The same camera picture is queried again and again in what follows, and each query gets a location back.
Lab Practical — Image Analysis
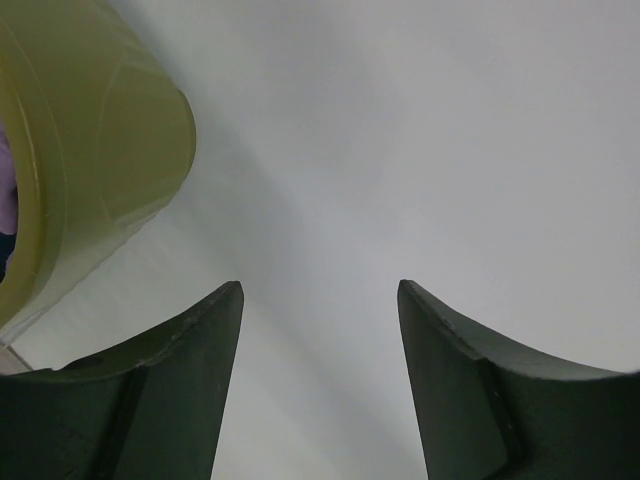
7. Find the lilac t shirt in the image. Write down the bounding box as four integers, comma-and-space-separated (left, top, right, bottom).
0, 124, 18, 235

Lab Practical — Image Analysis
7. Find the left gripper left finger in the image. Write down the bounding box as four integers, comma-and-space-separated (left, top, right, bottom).
1, 281, 244, 479

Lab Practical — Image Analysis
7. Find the dark blue t shirt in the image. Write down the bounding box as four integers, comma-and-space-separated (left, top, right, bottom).
0, 233, 16, 281

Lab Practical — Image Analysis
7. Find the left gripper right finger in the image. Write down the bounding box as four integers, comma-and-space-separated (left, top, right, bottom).
397, 280, 639, 479

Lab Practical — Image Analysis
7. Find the olive green plastic bin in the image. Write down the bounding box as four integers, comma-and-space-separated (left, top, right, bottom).
1, 1, 196, 339

